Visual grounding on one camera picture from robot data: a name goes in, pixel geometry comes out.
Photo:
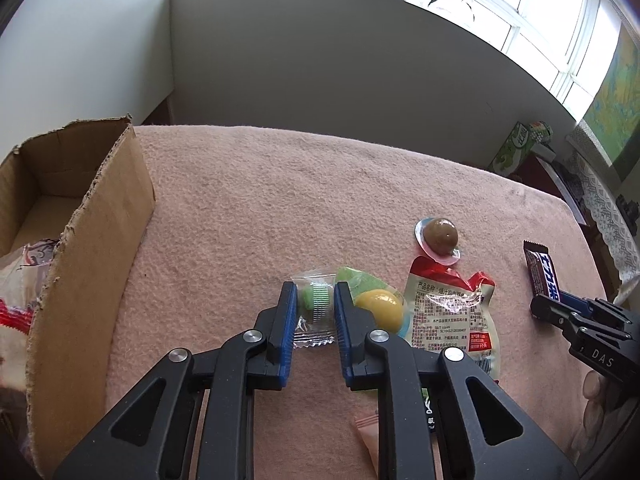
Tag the dark ornament on shelf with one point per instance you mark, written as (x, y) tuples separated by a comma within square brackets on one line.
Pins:
[(629, 209)]

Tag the black white patterned candy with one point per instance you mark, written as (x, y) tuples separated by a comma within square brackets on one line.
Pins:
[(430, 416)]

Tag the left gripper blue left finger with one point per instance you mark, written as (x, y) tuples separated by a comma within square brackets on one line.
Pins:
[(272, 366)]

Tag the yellow jelly cup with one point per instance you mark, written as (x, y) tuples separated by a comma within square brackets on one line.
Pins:
[(390, 311)]

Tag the landscape painting scroll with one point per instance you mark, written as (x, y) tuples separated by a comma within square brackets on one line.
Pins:
[(608, 135)]

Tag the red walnut date snack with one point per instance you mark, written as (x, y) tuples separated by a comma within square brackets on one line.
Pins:
[(15, 327)]

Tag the brown jelly cup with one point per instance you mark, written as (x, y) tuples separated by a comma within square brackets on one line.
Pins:
[(438, 238)]

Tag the snickers bar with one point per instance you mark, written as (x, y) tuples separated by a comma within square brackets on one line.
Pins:
[(541, 270)]

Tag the pink table cloth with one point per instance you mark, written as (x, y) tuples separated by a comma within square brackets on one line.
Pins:
[(241, 210)]

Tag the right gloved hand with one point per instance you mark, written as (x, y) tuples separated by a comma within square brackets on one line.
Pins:
[(608, 407)]

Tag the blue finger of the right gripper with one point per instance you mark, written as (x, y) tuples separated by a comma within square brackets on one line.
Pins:
[(580, 305)]

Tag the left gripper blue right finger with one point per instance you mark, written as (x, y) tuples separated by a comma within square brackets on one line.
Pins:
[(360, 368)]

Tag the red white snack pouch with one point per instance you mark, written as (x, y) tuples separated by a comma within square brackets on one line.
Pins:
[(446, 310)]

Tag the pink wafer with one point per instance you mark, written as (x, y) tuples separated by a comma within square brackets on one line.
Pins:
[(369, 433)]

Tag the small green round candy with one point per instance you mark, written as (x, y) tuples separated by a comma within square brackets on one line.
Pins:
[(315, 326)]

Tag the packaged sliced bread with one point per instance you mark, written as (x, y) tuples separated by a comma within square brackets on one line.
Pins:
[(23, 273)]

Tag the cardboard box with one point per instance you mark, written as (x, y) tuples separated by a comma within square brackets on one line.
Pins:
[(87, 187)]

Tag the white lace cloth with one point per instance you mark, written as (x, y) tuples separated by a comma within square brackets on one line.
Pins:
[(611, 225)]

